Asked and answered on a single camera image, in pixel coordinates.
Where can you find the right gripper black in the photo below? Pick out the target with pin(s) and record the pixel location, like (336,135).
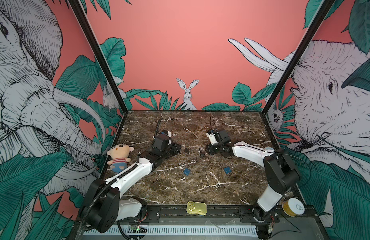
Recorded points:
(211,150)

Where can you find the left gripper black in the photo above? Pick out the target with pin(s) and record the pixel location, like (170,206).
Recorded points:
(175,146)

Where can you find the blue padlock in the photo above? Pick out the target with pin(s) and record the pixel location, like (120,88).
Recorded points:
(187,171)
(227,170)

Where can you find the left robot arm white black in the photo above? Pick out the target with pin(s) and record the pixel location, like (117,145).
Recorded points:
(102,205)

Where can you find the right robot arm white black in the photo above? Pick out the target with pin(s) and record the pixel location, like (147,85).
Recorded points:
(281,172)

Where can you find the plush doll toy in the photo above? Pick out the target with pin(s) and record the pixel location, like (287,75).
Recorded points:
(119,157)

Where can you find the yellow tin can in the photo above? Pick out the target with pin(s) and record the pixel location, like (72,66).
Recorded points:
(196,208)

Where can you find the small circuit board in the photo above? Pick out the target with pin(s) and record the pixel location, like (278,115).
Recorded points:
(137,230)

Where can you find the tape roll beige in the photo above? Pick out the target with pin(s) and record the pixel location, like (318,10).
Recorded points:
(293,207)

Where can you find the white vented strip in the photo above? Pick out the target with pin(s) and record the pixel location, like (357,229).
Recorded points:
(203,230)

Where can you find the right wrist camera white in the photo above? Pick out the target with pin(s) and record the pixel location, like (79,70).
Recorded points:
(211,134)

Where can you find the black mounting rail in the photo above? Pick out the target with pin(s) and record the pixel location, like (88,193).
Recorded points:
(104,217)

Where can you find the left black frame post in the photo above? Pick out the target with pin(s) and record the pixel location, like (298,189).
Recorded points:
(91,38)

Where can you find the black frame post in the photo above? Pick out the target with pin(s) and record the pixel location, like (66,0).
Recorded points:
(91,38)
(315,24)

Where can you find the right black frame post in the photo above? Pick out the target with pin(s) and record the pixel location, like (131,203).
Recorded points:
(315,24)

